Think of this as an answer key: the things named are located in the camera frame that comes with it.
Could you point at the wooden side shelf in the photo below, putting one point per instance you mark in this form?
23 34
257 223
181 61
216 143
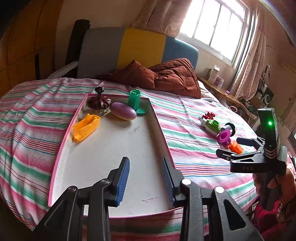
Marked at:
220 92

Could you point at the beige curtain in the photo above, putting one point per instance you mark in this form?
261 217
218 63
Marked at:
249 72

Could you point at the window with white frame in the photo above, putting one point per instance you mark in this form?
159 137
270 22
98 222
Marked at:
217 27

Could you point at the teal fluted plastic stand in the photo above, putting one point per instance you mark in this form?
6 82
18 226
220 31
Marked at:
134 101

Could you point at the orange cube block cluster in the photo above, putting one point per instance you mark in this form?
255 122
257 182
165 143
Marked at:
235 147

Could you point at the purple perforated mushroom toy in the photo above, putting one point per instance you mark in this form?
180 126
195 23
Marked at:
224 137

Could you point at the clear jar with black lid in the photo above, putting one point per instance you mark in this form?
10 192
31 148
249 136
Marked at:
230 127

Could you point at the dark brown carved ornament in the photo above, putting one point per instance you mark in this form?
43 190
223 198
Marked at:
99 102

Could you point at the red puzzle-shaped block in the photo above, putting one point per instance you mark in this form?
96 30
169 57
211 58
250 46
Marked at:
208 116

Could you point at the striped bed sheet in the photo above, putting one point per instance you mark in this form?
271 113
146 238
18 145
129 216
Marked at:
34 119

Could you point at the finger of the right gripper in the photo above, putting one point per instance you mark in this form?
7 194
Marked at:
247 157
257 143

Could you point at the green round plastic device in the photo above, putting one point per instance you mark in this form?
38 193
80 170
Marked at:
211 126

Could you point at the white box on shelf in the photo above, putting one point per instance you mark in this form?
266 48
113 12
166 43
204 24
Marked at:
214 78

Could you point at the grey yellow blue headboard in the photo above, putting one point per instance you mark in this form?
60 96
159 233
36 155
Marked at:
107 49

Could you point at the rust brown quilted blanket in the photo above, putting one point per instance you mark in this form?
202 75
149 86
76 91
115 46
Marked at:
175 76

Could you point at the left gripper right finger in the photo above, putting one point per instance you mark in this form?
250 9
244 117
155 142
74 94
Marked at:
208 214

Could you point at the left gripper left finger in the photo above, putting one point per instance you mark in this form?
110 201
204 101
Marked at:
64 220

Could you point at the pink rimmed white tray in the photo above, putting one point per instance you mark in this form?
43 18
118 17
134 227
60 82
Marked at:
82 164

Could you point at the yellow plastic toy piece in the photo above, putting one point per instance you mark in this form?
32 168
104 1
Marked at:
85 127

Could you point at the person right hand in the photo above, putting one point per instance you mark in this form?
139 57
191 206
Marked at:
284 209

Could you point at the lilac perforated egg object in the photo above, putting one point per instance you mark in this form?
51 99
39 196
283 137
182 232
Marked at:
123 111

